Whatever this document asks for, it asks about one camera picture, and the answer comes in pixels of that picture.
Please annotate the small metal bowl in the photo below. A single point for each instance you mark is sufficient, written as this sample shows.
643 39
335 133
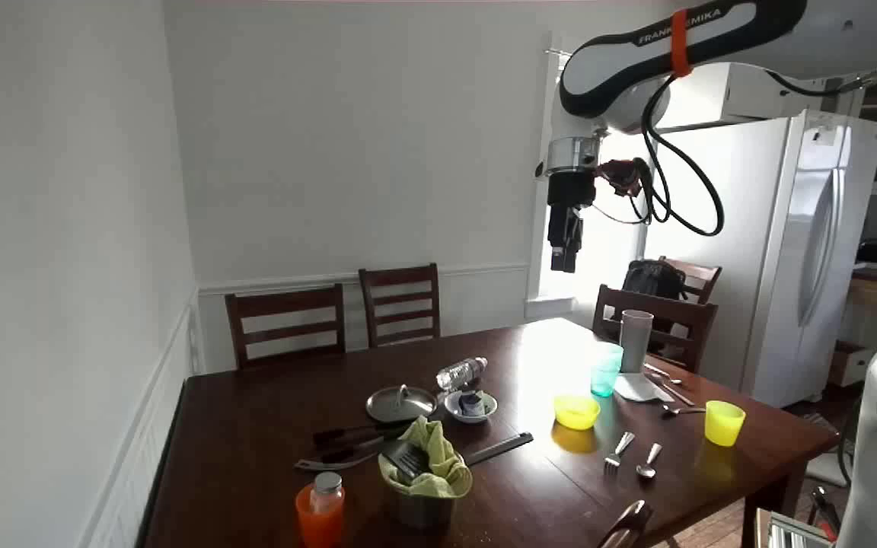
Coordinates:
470 405

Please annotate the black serving spoon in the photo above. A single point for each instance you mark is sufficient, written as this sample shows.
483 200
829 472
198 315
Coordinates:
332 460

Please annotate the silver spoon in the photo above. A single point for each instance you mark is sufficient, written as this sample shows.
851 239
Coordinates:
647 469
671 408

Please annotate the bright window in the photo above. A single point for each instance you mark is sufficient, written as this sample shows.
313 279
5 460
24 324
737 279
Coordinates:
609 253

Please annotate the black backpack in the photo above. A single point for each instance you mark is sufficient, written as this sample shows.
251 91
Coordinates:
652 279

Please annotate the silver knife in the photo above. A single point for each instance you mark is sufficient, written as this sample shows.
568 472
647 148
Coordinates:
671 385

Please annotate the small metal pot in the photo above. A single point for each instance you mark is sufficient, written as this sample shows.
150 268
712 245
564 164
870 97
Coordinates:
422 514

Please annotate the yellow plastic bowl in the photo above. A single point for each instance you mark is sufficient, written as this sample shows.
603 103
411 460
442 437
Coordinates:
572 411

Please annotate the white plate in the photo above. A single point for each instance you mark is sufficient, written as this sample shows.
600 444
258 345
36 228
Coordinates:
636 390

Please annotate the grey tall tumbler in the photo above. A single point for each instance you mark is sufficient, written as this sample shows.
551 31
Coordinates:
636 340

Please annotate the silver fork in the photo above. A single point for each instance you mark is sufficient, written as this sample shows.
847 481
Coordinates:
618 452

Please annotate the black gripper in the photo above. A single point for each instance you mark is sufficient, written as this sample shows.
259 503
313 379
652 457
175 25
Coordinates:
569 201

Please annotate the silver pan lid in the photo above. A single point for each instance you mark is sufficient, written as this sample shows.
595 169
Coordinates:
397 402

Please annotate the clear plastic water bottle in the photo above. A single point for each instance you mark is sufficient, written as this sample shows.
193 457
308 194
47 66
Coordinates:
461 374

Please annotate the yellow plastic cup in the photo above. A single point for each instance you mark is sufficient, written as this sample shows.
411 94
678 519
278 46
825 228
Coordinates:
721 428

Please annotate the teal translucent cup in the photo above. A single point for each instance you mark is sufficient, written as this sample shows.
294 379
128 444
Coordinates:
607 374

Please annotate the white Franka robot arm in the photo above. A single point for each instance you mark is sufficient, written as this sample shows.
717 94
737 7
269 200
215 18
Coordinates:
623 66

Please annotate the yellow-green cloth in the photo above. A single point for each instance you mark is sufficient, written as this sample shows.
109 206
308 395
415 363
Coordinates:
442 460

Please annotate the white refrigerator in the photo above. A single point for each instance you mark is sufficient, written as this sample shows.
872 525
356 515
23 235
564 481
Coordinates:
763 253

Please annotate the black spatula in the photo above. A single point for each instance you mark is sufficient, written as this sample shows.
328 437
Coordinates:
343 441

